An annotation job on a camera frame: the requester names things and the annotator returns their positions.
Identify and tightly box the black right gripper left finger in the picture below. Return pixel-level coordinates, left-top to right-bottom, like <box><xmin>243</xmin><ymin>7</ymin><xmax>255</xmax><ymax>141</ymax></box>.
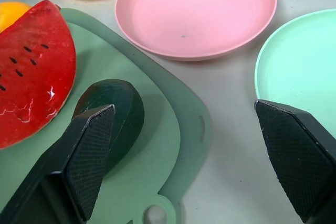
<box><xmin>0</xmin><ymin>104</ymin><xmax>116</xmax><ymax>224</ymax></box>

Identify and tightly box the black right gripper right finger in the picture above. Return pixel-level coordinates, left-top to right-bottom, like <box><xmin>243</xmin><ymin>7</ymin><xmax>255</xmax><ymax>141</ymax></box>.
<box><xmin>254</xmin><ymin>99</ymin><xmax>336</xmax><ymax>224</ymax></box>

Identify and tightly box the green plate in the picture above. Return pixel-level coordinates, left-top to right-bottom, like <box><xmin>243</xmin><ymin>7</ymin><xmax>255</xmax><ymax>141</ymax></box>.
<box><xmin>255</xmin><ymin>8</ymin><xmax>336</xmax><ymax>140</ymax></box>

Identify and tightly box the orange fruit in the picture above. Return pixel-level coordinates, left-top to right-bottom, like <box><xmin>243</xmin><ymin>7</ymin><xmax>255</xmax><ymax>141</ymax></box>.
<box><xmin>0</xmin><ymin>1</ymin><xmax>33</xmax><ymax>33</ymax></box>

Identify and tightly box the pink plate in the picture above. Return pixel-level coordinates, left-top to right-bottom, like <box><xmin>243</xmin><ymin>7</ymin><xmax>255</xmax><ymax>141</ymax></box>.
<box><xmin>115</xmin><ymin>0</ymin><xmax>278</xmax><ymax>62</ymax></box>

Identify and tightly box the dark green avocado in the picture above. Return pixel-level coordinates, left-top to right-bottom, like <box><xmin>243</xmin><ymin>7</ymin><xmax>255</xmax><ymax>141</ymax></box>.
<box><xmin>72</xmin><ymin>79</ymin><xmax>145</xmax><ymax>179</ymax></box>

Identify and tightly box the green cutting board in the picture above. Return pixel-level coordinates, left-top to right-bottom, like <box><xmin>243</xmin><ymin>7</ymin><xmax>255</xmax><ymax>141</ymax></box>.
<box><xmin>0</xmin><ymin>8</ymin><xmax>213</xmax><ymax>224</ymax></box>

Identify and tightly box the red watermelon slice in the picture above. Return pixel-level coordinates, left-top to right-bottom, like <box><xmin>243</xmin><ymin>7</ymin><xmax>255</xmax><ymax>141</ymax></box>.
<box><xmin>0</xmin><ymin>0</ymin><xmax>77</xmax><ymax>150</ymax></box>

